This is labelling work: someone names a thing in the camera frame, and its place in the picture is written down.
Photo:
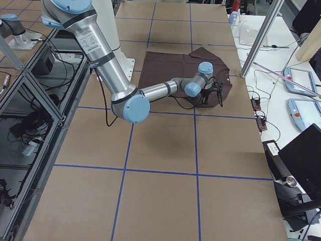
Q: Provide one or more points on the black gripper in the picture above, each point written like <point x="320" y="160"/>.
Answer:
<point x="205" y="93"/>

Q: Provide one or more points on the dark brown t-shirt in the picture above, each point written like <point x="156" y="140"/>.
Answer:
<point x="161" y="67"/>

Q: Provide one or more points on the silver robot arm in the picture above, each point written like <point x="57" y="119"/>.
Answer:
<point x="127" y="102"/>

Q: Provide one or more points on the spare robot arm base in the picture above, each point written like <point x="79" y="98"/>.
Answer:
<point x="22" y="39"/>

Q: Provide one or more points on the orange circuit board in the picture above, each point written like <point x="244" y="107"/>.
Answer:
<point x="259" y="114"/>

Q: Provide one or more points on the red cylinder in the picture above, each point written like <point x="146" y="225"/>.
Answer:
<point x="235" y="6"/>

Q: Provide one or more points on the upper blue teach pendant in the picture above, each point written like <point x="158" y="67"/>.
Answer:
<point x="301" y="77"/>

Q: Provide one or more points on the blue teach pendant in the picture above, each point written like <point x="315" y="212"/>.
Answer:
<point x="301" y="77"/>
<point x="304" y="112"/>

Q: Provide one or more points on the lower blue teach pendant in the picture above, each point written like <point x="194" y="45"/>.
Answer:
<point x="304" y="112"/>

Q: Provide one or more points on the reacher grabber stick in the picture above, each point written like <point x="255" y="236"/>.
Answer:
<point x="288" y="79"/>

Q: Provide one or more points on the aluminium frame post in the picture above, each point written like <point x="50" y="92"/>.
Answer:
<point x="266" y="25"/>

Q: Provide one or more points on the aluminium frame rack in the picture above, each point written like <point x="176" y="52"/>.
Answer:
<point x="41" y="85"/>

